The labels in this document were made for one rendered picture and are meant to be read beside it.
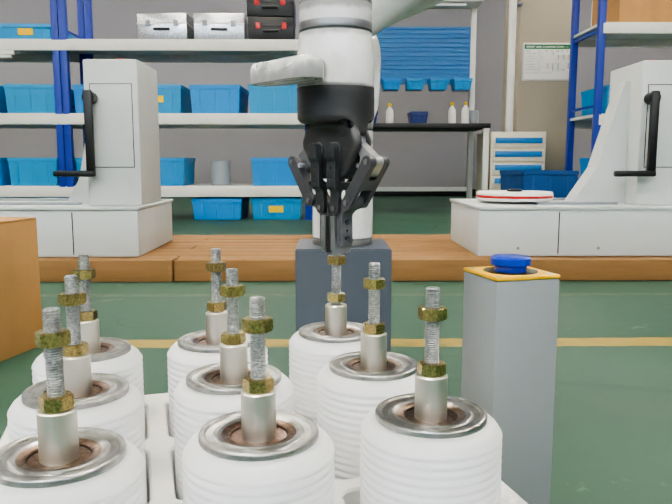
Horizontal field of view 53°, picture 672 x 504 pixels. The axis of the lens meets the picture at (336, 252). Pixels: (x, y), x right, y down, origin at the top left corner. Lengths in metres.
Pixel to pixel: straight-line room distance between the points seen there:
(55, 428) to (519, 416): 0.45
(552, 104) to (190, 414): 6.57
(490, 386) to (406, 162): 8.25
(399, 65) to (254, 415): 6.18
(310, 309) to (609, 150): 2.04
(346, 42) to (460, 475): 0.39
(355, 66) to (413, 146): 8.27
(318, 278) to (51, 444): 0.62
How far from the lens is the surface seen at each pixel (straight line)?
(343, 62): 0.64
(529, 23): 7.01
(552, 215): 2.63
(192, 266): 2.48
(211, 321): 0.66
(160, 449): 0.62
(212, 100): 5.24
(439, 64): 6.59
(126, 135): 2.66
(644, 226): 2.76
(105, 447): 0.44
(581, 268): 2.61
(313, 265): 0.98
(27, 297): 1.68
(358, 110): 0.64
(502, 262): 0.69
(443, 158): 8.97
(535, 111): 6.92
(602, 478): 1.03
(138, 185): 2.65
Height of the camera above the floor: 0.42
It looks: 7 degrees down
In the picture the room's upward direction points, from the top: straight up
